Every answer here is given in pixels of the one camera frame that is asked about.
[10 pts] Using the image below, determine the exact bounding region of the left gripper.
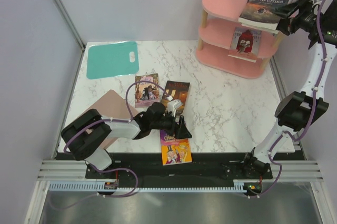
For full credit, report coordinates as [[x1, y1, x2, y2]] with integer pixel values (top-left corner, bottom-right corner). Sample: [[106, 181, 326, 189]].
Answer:
[[151, 110, 192, 140]]

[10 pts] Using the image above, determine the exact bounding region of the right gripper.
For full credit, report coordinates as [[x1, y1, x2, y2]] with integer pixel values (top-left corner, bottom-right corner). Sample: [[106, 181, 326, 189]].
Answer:
[[270, 0, 325, 37]]

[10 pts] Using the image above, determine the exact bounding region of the Roald Dahl Charlie book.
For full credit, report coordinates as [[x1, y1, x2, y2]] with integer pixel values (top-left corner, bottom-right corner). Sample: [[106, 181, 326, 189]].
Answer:
[[160, 130, 192, 166]]

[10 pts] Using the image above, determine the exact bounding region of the A Tale of Two Cities book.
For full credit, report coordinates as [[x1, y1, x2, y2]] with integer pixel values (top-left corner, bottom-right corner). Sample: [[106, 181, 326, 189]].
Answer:
[[238, 0, 289, 30]]

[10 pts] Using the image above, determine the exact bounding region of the dark orange Edward Bulane book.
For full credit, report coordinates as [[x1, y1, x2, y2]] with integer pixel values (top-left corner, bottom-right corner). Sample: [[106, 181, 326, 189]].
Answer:
[[165, 80, 190, 117]]

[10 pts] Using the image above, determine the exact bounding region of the Hamlet red cover book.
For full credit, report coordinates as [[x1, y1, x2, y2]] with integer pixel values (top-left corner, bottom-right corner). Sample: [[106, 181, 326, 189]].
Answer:
[[229, 27, 262, 63]]

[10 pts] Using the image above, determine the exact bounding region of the purple illustrated children's book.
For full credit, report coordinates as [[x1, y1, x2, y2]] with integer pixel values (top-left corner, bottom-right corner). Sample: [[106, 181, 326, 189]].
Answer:
[[135, 73, 160, 108]]

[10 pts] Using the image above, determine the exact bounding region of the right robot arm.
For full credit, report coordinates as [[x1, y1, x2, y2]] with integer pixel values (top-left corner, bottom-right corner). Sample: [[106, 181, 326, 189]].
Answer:
[[239, 0, 336, 179]]

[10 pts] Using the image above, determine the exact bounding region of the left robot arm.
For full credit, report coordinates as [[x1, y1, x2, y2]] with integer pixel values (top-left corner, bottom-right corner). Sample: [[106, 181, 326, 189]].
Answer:
[[61, 99, 192, 178]]

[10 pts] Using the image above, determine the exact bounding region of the Nineteen Eighty-Four book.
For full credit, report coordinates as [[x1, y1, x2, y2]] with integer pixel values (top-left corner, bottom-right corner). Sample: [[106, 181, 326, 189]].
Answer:
[[241, 0, 279, 35]]

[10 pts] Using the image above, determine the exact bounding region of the pink three-tier shelf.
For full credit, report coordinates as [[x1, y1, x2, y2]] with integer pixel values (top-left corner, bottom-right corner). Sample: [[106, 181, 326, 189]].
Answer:
[[196, 0, 284, 79]]

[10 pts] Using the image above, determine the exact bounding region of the brown cardboard file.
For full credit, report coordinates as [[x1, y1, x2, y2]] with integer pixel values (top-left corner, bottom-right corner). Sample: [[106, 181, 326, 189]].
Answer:
[[81, 90, 139, 150]]

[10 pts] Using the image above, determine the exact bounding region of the teal plastic file folder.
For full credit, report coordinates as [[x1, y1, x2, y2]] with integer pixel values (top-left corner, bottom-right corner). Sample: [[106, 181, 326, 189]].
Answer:
[[86, 42, 140, 79]]

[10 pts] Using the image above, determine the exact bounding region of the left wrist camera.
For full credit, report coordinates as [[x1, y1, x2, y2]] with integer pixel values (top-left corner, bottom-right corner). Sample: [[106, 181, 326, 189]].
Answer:
[[167, 96, 183, 117]]

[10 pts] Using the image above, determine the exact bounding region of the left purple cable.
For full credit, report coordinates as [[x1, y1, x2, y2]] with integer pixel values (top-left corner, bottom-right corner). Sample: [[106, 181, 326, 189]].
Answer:
[[47, 82, 173, 210]]

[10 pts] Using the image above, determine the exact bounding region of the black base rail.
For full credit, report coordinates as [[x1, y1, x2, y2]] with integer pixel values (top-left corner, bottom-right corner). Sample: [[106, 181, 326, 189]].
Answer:
[[85, 152, 273, 187]]

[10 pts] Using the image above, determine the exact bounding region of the white slotted cable duct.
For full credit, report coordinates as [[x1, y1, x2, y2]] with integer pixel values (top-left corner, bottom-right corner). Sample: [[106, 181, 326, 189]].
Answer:
[[48, 180, 248, 193]]

